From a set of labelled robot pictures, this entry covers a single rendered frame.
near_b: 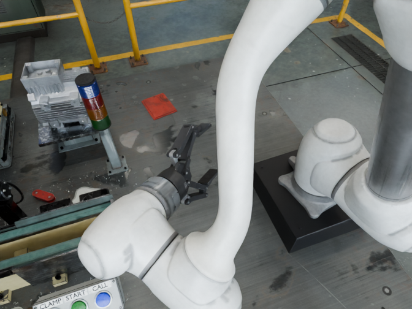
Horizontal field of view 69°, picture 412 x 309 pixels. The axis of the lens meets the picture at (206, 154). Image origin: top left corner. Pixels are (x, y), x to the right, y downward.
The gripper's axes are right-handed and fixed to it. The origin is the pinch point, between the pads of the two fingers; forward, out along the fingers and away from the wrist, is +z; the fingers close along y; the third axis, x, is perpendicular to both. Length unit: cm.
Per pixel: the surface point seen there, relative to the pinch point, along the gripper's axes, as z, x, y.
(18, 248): -31, 55, -23
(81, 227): -18, 41, -22
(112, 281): -34.1, 8.4, -15.1
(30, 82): -1, 65, 21
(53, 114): 1, 63, 9
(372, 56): 305, -26, -40
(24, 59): 127, 278, 19
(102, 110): 2.2, 38.4, 10.1
